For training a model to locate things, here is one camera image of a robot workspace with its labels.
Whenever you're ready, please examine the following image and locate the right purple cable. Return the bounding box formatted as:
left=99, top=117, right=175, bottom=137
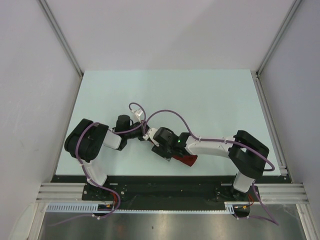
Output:
left=143, top=109, right=280, bottom=226

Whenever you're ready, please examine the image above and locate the right aluminium frame post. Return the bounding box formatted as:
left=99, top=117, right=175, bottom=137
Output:
left=255, top=0, right=304, bottom=78

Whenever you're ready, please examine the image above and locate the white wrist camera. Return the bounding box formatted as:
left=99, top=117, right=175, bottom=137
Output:
left=130, top=108, right=144, bottom=123
left=142, top=128, right=159, bottom=147

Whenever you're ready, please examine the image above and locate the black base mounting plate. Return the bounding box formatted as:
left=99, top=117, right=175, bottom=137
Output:
left=51, top=174, right=293, bottom=211

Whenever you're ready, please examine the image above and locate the right aluminium table rail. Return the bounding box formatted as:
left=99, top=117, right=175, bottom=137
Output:
left=251, top=71, right=289, bottom=176

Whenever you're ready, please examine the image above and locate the right white cable duct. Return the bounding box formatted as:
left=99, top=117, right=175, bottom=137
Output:
left=224, top=201, right=253, bottom=214

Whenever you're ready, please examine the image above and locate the aluminium frame post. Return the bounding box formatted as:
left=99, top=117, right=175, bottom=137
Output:
left=36, top=0, right=84, bottom=79
left=255, top=0, right=304, bottom=78

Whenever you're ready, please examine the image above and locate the white cable duct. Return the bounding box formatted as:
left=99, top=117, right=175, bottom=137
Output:
left=44, top=202, right=116, bottom=213
left=224, top=201, right=253, bottom=214

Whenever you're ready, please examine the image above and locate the left white cable duct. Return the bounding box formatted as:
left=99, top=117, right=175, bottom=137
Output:
left=44, top=202, right=116, bottom=213

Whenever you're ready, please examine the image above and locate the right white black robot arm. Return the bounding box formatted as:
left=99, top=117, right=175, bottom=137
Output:
left=146, top=127, right=270, bottom=201

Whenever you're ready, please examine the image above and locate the front aluminium extrusion rail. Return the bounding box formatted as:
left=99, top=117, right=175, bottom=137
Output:
left=36, top=183, right=85, bottom=202

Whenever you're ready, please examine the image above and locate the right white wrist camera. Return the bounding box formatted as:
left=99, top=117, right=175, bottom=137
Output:
left=142, top=128, right=159, bottom=147

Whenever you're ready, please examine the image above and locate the dark red cloth napkin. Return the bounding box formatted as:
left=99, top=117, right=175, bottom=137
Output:
left=172, top=155, right=198, bottom=167

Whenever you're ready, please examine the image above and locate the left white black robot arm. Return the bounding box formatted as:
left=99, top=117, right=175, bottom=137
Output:
left=64, top=114, right=144, bottom=200

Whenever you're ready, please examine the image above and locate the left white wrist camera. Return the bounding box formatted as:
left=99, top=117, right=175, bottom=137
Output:
left=130, top=108, right=144, bottom=123

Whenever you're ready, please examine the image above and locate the left aluminium frame post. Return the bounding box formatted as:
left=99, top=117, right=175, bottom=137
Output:
left=36, top=0, right=84, bottom=79

